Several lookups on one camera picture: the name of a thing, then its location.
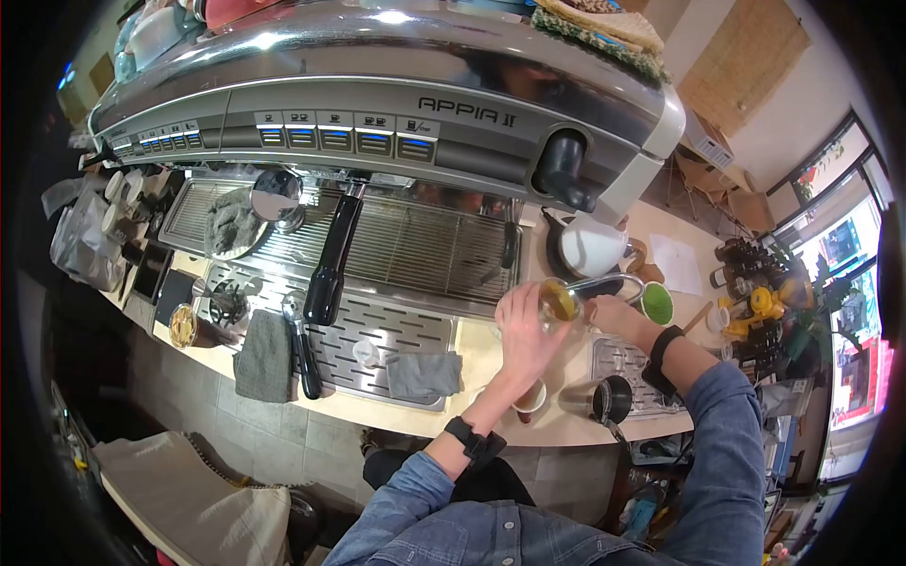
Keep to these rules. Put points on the person's right hand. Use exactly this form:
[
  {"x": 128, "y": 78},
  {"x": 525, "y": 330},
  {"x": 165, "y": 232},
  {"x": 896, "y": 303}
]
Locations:
[{"x": 623, "y": 320}]

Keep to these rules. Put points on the person's left hand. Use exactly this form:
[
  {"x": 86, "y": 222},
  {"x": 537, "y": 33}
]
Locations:
[{"x": 524, "y": 339}]

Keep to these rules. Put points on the person's right fingers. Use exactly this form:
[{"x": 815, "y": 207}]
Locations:
[{"x": 598, "y": 308}]

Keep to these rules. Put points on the person's left fingers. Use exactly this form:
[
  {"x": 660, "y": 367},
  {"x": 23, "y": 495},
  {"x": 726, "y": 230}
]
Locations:
[{"x": 522, "y": 296}]

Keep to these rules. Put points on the person's left thumb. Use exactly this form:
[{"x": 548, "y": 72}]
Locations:
[{"x": 559, "y": 339}]

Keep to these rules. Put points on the clear glass of tea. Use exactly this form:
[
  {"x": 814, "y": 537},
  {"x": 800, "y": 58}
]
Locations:
[{"x": 560, "y": 304}]

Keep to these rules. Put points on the steel gooseneck faucet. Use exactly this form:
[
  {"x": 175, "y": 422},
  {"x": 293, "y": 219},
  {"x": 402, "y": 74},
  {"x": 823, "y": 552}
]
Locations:
[{"x": 605, "y": 280}]

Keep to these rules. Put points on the black round base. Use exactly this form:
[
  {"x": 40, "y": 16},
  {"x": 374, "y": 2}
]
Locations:
[{"x": 551, "y": 247}]

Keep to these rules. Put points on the green cup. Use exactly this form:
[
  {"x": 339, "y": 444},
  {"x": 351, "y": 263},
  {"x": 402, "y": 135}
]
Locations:
[{"x": 658, "y": 303}]

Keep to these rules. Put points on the white kettle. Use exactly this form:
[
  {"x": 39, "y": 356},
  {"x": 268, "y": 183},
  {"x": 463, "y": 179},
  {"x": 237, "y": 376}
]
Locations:
[{"x": 591, "y": 244}]

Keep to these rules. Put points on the steel rinser tray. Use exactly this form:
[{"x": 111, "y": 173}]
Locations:
[{"x": 626, "y": 368}]

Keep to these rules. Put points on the white paper cup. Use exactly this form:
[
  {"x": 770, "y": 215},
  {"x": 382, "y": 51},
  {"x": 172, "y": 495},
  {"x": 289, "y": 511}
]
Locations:
[{"x": 532, "y": 400}]

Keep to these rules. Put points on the steel milk pitcher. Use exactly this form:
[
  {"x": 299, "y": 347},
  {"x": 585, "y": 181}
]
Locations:
[{"x": 612, "y": 400}]

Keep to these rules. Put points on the black wrist band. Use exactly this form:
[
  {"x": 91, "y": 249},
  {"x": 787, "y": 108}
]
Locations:
[
  {"x": 475, "y": 442},
  {"x": 662, "y": 357}
]

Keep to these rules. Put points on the white paper sheet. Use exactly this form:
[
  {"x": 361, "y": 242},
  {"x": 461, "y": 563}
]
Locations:
[{"x": 676, "y": 263}]

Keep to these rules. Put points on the grey cloth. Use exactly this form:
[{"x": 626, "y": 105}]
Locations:
[
  {"x": 230, "y": 223},
  {"x": 265, "y": 357},
  {"x": 423, "y": 375}
]

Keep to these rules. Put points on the slotted steel drip tray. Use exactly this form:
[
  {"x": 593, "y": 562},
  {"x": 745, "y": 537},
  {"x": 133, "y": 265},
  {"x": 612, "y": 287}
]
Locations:
[{"x": 368, "y": 322}]

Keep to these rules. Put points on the wooden chair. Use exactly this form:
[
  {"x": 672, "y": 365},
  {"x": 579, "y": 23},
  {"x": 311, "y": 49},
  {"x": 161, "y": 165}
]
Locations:
[{"x": 704, "y": 185}]

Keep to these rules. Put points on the yellow juicer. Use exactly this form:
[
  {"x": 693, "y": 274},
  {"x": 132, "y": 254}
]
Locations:
[{"x": 761, "y": 308}]

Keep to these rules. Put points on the small clear glass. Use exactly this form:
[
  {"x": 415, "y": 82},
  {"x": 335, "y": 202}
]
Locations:
[{"x": 364, "y": 354}]

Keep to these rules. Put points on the person's legs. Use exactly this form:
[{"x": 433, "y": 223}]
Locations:
[{"x": 439, "y": 474}]

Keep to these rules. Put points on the person's body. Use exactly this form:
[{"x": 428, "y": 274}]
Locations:
[{"x": 509, "y": 538}]

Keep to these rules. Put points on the window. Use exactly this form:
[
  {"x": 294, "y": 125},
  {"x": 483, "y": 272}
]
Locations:
[{"x": 842, "y": 283}]

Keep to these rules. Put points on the steel espresso machine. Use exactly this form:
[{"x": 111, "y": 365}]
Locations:
[{"x": 396, "y": 78}]

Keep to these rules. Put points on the shiny steel pitcher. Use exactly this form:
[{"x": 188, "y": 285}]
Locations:
[{"x": 276, "y": 194}]

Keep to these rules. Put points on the woven mats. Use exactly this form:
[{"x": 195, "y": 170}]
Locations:
[{"x": 609, "y": 32}]

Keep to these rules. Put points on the bamboo blind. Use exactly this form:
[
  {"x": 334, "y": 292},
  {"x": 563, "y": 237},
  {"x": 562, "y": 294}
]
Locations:
[{"x": 743, "y": 64}]

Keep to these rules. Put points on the glass with yellow rim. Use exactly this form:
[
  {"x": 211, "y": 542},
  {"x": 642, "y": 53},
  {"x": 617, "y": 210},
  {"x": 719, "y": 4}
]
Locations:
[{"x": 182, "y": 325}]

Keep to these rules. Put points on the black square mat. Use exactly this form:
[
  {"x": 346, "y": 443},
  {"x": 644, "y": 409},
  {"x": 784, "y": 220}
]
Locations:
[{"x": 152, "y": 272}]

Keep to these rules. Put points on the beige cushion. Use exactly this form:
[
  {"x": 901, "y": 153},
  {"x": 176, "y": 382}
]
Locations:
[{"x": 198, "y": 495}]

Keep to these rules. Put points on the stack of paper cups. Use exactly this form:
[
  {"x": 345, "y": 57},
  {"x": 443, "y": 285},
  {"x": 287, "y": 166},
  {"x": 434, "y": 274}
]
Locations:
[{"x": 117, "y": 191}]

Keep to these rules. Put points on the clear plastic bags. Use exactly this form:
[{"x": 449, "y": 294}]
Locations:
[{"x": 81, "y": 244}]

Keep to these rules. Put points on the pale ceramic cups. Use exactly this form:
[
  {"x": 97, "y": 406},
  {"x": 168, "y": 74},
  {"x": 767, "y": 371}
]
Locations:
[{"x": 152, "y": 35}]

